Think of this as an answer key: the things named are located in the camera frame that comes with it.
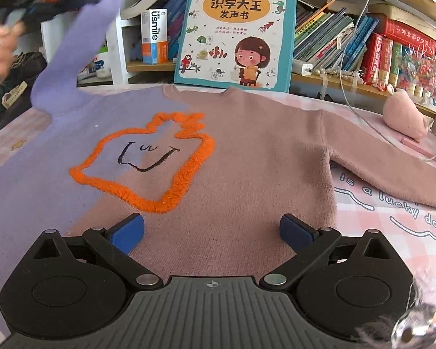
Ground pink plush toy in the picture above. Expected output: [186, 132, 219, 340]
[383, 88, 432, 141]

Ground white charging cable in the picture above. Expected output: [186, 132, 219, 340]
[339, 0, 436, 162]

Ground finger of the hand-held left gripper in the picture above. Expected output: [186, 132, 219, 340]
[22, 0, 100, 21]

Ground pink pen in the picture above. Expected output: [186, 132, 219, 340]
[400, 137, 436, 165]

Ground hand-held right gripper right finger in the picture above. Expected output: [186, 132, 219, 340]
[259, 213, 405, 292]

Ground white bottle green cap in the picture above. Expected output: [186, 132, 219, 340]
[78, 44, 112, 79]

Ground purple and pink sweater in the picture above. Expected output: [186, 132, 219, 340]
[0, 0, 436, 337]

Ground teal children's picture book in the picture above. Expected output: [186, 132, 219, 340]
[173, 0, 298, 94]

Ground white and orange carton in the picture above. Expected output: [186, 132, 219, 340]
[140, 8, 169, 65]

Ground row of thick upright books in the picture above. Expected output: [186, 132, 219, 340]
[360, 32, 404, 86]

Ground row of slanted thin books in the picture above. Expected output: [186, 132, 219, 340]
[292, 0, 381, 74]

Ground colourful flower ornament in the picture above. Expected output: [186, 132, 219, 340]
[396, 48, 436, 105]

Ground wooden bookshelf white frame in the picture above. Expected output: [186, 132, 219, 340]
[40, 0, 436, 119]

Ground person's left hand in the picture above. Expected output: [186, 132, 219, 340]
[0, 17, 22, 78]

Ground open book dark cover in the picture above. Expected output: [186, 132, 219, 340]
[121, 0, 190, 21]

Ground clear crinkled plastic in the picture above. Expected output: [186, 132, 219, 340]
[354, 278, 436, 349]

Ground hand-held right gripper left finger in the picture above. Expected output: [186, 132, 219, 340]
[22, 213, 165, 292]

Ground pearl strand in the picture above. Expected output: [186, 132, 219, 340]
[312, 66, 364, 81]

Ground thick red dictionary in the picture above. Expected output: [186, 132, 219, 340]
[375, 15, 436, 58]

